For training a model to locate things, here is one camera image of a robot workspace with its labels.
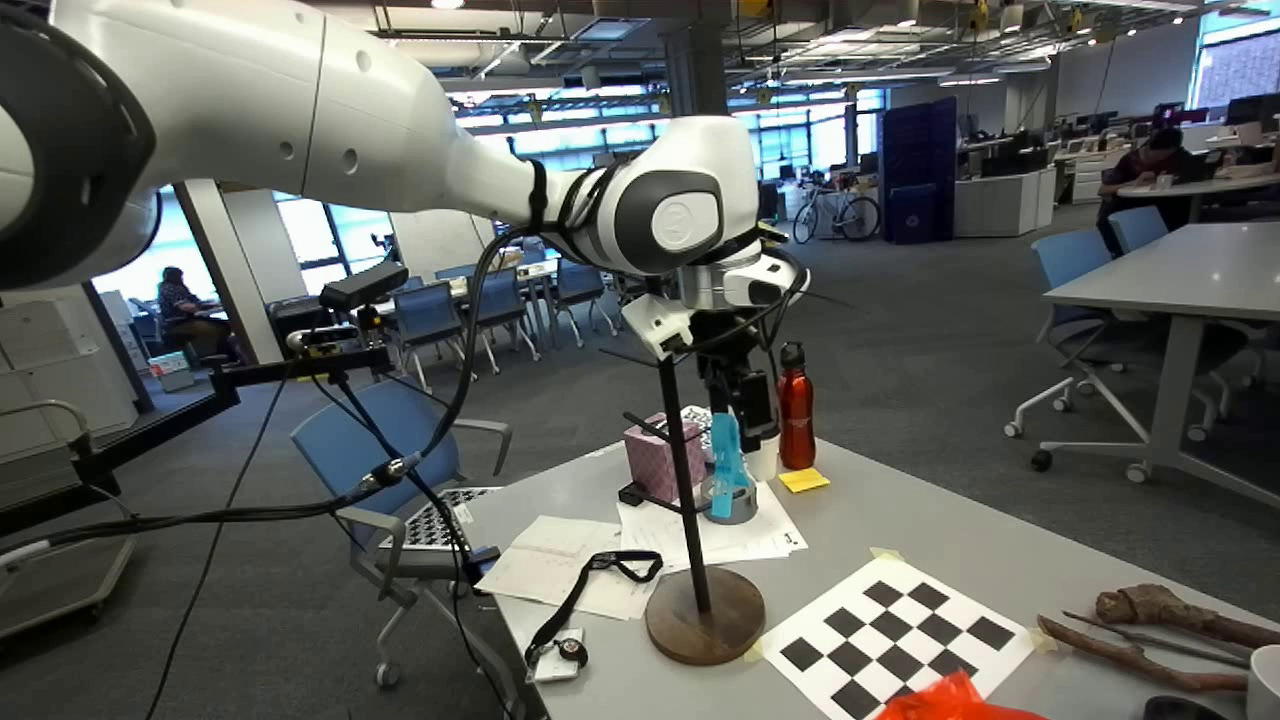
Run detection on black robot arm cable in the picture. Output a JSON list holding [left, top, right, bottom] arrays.
[[0, 154, 817, 562]]

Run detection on pink tissue box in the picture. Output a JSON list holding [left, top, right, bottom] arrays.
[[620, 403, 711, 511]]

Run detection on checkered calibration board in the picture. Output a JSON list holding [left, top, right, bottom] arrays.
[[395, 482, 493, 556]]

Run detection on blue office chair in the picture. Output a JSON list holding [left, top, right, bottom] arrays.
[[998, 222, 1160, 481], [1100, 200, 1170, 261], [549, 257, 629, 341], [286, 376, 515, 692], [388, 275, 472, 385], [459, 265, 549, 369]]

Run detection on white low cabinet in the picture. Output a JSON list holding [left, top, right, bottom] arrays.
[[949, 163, 1061, 244]]

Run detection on black white checkerboard sheet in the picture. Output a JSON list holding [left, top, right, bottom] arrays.
[[754, 572, 1040, 720]]

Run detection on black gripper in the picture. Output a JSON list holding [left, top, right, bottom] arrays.
[[687, 308, 783, 451]]

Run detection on white badge card with reel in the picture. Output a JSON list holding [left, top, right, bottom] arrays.
[[533, 632, 595, 688]]

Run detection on black camera boom stand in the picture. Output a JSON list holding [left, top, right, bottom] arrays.
[[0, 321, 400, 540]]

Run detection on white side cabinet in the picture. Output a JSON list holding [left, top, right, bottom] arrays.
[[0, 294, 150, 472]]

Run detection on black pole wooden base stand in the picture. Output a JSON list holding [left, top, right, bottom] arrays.
[[641, 346, 772, 668]]

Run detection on seated person dark clothes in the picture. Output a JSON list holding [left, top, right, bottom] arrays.
[[1096, 121, 1213, 229]]

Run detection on large white printed paper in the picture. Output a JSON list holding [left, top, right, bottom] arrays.
[[472, 511, 648, 629]]

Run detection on red water bottle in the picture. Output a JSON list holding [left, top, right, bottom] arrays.
[[776, 336, 820, 472]]

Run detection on white round cup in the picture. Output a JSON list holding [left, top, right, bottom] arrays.
[[1242, 641, 1280, 720]]

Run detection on light blue plastic peg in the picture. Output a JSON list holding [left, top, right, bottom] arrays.
[[699, 403, 761, 528]]

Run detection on white handwritten paper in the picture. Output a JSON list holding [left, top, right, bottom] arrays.
[[612, 492, 810, 572]]

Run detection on yellow sticky notes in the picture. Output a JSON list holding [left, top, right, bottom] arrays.
[[776, 463, 833, 498]]

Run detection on grey floor plate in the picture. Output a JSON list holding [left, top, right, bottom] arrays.
[[0, 530, 136, 646]]

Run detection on black stereo camera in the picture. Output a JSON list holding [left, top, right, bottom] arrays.
[[317, 257, 417, 321]]

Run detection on orange plastic bag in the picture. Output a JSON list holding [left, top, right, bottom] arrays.
[[866, 668, 1052, 720]]

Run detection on grey office table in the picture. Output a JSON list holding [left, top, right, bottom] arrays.
[[1040, 214, 1280, 511]]

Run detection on seated person by window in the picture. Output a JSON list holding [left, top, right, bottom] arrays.
[[150, 265, 230, 369]]

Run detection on dark blue cabinet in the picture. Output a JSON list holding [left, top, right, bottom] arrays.
[[873, 94, 962, 246]]

